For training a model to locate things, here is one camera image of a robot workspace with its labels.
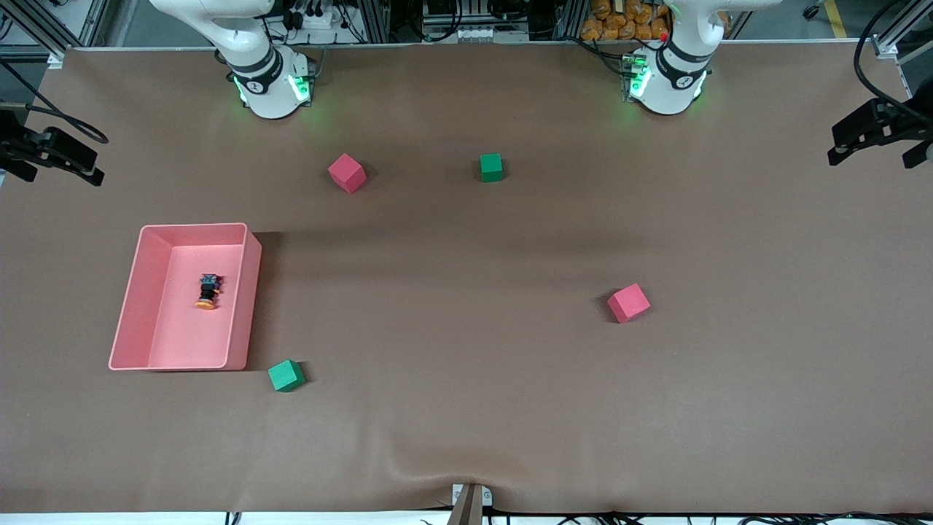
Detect orange capped push button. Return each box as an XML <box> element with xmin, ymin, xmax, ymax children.
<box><xmin>195</xmin><ymin>273</ymin><xmax>223</xmax><ymax>311</ymax></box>

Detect pink plastic bin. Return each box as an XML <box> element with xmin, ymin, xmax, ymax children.
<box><xmin>109</xmin><ymin>223</ymin><xmax>262</xmax><ymax>372</ymax></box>

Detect orange netted fruit bag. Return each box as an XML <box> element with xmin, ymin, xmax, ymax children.
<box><xmin>581</xmin><ymin>0</ymin><xmax>670</xmax><ymax>42</ymax></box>

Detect pink foam cube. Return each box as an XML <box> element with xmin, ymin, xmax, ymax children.
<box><xmin>327</xmin><ymin>153</ymin><xmax>367</xmax><ymax>195</ymax></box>
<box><xmin>607</xmin><ymin>283</ymin><xmax>652</xmax><ymax>324</ymax></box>

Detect white power strip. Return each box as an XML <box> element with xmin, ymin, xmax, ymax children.
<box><xmin>288</xmin><ymin>6</ymin><xmax>343</xmax><ymax>31</ymax></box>

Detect brown table cover sheet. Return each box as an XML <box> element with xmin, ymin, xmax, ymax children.
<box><xmin>0</xmin><ymin>40</ymin><xmax>933</xmax><ymax>515</ymax></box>

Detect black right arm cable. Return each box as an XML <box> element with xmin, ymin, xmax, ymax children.
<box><xmin>0</xmin><ymin>60</ymin><xmax>110</xmax><ymax>144</ymax></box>

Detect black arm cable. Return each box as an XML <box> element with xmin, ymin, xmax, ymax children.
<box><xmin>853</xmin><ymin>0</ymin><xmax>933</xmax><ymax>125</ymax></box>
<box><xmin>0</xmin><ymin>60</ymin><xmax>110</xmax><ymax>144</ymax></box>

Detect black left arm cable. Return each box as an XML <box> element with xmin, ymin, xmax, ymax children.
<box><xmin>853</xmin><ymin>0</ymin><xmax>933</xmax><ymax>125</ymax></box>

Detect aluminium frame profile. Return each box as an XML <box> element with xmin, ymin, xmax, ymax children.
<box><xmin>871</xmin><ymin>0</ymin><xmax>933</xmax><ymax>59</ymax></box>
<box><xmin>0</xmin><ymin>0</ymin><xmax>110</xmax><ymax>59</ymax></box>

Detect grey metal clamp bracket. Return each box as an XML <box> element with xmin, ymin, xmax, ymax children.
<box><xmin>446</xmin><ymin>483</ymin><xmax>493</xmax><ymax>525</ymax></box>

